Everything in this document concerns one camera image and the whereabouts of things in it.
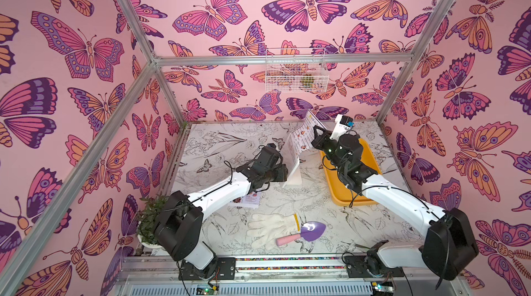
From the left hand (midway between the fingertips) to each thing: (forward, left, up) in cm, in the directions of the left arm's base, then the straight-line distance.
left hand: (286, 170), depth 85 cm
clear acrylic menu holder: (+2, -2, +5) cm, 6 cm away
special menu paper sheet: (-8, +15, -13) cm, 21 cm away
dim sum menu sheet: (+10, -7, +11) cm, 16 cm away
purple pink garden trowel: (-20, -9, -13) cm, 26 cm away
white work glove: (-19, +8, -14) cm, 25 cm away
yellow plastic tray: (+12, -40, -9) cm, 43 cm away
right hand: (+8, -10, +18) cm, 23 cm away
